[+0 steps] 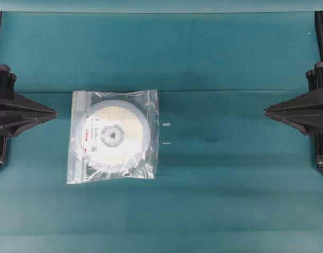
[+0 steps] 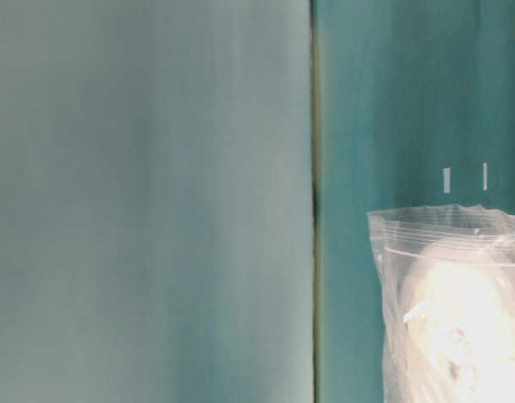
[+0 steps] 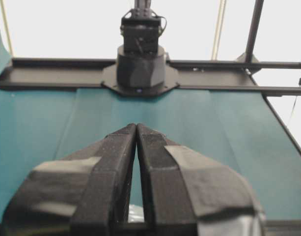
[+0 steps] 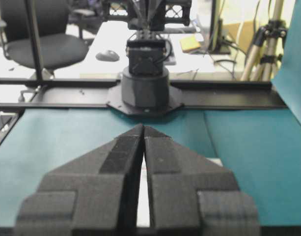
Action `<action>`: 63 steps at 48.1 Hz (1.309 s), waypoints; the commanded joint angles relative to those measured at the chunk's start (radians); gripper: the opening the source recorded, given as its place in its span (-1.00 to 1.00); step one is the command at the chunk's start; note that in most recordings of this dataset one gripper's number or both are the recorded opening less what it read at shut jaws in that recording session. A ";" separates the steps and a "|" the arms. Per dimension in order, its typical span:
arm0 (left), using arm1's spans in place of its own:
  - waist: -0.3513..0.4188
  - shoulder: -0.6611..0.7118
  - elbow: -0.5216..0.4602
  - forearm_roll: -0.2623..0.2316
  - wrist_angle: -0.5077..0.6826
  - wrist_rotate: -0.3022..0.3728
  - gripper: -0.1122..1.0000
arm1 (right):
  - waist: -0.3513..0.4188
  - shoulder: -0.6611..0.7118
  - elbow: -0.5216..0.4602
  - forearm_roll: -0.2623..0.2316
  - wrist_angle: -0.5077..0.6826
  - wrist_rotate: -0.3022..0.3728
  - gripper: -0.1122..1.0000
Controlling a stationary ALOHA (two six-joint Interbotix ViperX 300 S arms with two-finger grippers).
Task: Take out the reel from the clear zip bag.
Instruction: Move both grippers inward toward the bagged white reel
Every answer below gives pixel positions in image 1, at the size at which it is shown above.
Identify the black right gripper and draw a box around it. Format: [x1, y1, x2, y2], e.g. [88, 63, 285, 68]
[263, 88, 323, 135]

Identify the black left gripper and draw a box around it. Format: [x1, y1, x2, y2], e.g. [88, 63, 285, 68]
[0, 92, 57, 137]

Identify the clear plastic zip bag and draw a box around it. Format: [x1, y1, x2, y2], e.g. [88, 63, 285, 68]
[67, 90, 159, 184]

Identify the white component reel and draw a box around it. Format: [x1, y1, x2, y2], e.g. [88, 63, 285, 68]
[82, 100, 151, 174]

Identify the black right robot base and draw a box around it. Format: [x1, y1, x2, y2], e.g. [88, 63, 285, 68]
[312, 131, 323, 174]

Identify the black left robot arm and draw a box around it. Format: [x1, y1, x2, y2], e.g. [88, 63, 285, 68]
[0, 65, 57, 138]

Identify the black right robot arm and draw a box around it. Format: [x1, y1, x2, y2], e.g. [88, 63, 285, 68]
[264, 62, 323, 136]

